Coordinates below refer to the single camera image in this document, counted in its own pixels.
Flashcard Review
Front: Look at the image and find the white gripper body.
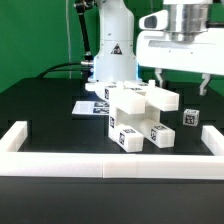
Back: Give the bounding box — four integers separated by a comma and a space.
136, 9, 224, 75

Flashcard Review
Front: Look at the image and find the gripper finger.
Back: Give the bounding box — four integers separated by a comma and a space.
155, 68, 168, 88
199, 73, 211, 96

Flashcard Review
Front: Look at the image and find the white chair back bar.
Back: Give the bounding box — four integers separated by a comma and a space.
124, 80, 179, 112

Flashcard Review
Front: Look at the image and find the white chair seat part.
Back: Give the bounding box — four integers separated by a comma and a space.
108, 99, 160, 135

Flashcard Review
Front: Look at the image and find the white tag sheet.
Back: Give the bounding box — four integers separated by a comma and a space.
72, 101, 109, 115

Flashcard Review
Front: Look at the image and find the black camera stand pole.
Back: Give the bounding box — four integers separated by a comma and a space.
74, 0, 95, 66

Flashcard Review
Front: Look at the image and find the white U-shaped fence frame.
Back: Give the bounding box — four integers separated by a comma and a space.
0, 121, 224, 180

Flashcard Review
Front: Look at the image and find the black cable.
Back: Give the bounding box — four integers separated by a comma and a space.
36, 61, 92, 79

